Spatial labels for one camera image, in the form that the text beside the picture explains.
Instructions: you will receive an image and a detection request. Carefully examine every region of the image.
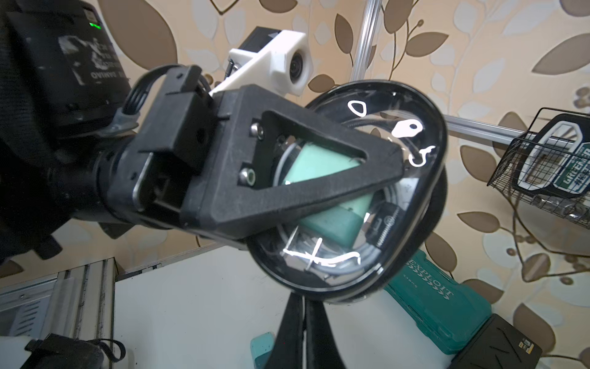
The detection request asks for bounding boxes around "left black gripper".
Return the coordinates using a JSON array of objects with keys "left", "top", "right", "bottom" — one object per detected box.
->
[{"left": 92, "top": 65, "right": 403, "bottom": 240}]

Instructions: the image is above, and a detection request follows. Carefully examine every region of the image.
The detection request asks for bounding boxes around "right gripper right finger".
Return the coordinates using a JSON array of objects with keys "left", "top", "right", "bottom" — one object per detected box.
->
[{"left": 305, "top": 300, "right": 346, "bottom": 369}]

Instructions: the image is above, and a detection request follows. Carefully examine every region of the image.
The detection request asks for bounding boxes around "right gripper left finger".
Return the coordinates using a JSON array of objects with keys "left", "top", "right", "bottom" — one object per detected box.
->
[{"left": 264, "top": 293, "right": 306, "bottom": 369}]

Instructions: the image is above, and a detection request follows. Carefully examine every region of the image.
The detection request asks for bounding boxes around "green charger plug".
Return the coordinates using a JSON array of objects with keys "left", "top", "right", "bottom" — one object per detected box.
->
[{"left": 279, "top": 142, "right": 373, "bottom": 251}]

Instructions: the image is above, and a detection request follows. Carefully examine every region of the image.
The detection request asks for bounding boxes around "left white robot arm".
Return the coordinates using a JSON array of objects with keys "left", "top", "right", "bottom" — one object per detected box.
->
[{"left": 1, "top": 1, "right": 403, "bottom": 261}]

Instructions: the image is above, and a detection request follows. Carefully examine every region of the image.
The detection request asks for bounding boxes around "green charger far left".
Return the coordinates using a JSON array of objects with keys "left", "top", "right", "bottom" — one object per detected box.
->
[{"left": 250, "top": 332, "right": 275, "bottom": 369}]

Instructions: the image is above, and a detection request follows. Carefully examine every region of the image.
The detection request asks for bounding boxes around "green plastic tool case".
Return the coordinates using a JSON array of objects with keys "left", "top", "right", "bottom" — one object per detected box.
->
[{"left": 385, "top": 250, "right": 492, "bottom": 355}]

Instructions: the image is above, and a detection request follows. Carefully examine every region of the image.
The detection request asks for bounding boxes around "black yellow-label case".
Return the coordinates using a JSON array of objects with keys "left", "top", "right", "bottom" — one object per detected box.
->
[{"left": 448, "top": 314, "right": 543, "bottom": 369}]

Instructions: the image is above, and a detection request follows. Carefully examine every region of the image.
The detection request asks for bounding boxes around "aluminium front rail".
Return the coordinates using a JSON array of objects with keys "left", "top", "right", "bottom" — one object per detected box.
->
[{"left": 1, "top": 258, "right": 118, "bottom": 340}]

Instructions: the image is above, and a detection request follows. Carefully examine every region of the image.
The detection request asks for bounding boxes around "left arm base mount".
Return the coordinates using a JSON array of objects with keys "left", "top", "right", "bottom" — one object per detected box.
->
[{"left": 21, "top": 334, "right": 127, "bottom": 369}]

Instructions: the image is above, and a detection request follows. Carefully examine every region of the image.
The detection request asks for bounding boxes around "back wire basket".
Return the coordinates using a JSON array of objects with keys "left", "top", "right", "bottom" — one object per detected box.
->
[{"left": 488, "top": 107, "right": 589, "bottom": 228}]

